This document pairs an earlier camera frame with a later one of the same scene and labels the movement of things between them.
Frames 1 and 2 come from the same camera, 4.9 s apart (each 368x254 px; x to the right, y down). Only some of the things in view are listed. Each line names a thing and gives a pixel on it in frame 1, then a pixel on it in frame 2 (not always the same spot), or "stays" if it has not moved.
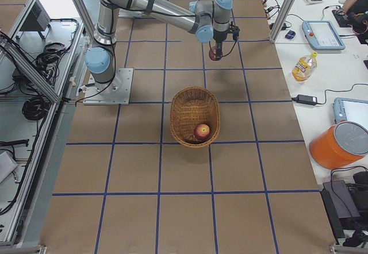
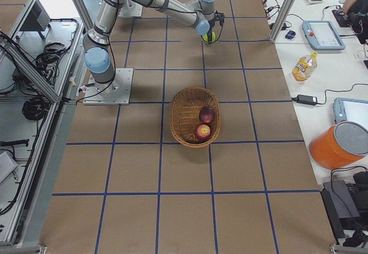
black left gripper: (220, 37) → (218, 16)
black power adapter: (310, 100) stays
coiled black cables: (35, 108) stays
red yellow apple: (202, 131) stays
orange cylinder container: (339, 145) stays
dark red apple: (213, 53) → (206, 114)
